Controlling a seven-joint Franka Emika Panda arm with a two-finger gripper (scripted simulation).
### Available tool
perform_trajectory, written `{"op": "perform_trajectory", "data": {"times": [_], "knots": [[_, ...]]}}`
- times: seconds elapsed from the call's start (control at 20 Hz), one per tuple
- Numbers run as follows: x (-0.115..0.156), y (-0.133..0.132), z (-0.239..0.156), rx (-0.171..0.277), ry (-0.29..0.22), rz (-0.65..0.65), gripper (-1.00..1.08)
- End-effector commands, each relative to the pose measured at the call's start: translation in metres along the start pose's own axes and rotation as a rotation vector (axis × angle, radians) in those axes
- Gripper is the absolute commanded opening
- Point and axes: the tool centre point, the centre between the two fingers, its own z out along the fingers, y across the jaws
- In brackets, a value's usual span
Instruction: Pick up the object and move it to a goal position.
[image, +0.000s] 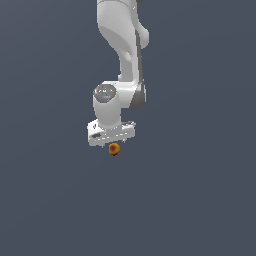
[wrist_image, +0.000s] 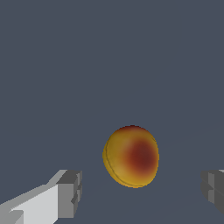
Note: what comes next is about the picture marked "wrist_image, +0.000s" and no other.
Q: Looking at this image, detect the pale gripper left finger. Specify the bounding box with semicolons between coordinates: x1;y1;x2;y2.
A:
0;169;83;224

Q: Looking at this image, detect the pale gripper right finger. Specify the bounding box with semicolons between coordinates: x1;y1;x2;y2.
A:
200;169;224;215

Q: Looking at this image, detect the yellow and red peach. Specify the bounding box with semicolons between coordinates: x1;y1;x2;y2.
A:
101;124;160;189

